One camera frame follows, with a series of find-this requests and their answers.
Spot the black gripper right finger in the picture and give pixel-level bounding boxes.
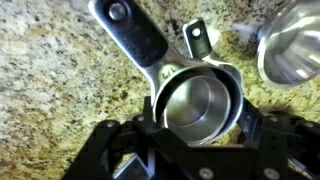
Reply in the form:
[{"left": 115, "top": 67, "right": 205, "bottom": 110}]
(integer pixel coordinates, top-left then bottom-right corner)
[{"left": 237, "top": 99, "right": 320, "bottom": 180}]

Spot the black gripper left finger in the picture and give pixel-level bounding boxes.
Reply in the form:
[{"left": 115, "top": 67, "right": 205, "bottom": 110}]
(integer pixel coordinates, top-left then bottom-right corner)
[{"left": 62, "top": 115, "right": 160, "bottom": 180}]

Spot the small steel measuring cup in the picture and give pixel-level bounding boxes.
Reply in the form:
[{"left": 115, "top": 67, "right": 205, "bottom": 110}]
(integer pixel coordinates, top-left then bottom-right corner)
[{"left": 182, "top": 18, "right": 231, "bottom": 129}]

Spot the medium steel measuring cup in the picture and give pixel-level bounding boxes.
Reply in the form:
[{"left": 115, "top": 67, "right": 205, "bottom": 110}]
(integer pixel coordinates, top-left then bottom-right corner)
[{"left": 88, "top": 0, "right": 244, "bottom": 146}]

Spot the steel mixing bowl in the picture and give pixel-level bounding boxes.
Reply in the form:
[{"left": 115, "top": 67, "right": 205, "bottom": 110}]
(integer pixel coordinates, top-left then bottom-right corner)
[{"left": 257, "top": 0, "right": 320, "bottom": 88}]

